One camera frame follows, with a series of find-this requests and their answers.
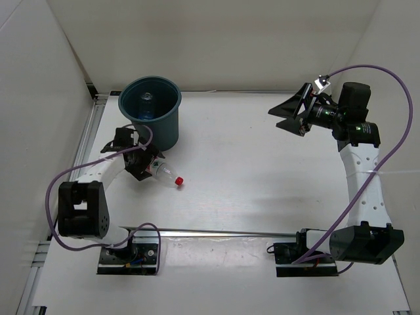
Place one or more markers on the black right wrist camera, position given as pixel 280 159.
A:
pixel 322 83

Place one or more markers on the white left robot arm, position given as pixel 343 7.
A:
pixel 82 207

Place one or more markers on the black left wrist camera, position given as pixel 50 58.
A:
pixel 124 138

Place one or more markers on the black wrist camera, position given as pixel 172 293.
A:
pixel 322 83
pixel 124 138

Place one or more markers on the dark teal plastic bin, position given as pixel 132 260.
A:
pixel 165 124

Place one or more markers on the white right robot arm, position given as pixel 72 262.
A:
pixel 368 236

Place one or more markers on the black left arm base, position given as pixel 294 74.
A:
pixel 141 257

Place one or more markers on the aluminium table front rail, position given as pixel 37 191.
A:
pixel 190 233

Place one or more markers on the blue label clear bottle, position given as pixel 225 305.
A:
pixel 146 108

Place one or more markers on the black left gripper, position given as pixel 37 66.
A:
pixel 139 171

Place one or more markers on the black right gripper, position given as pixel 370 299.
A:
pixel 291 109

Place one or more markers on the red label clear bottle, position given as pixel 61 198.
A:
pixel 164 173

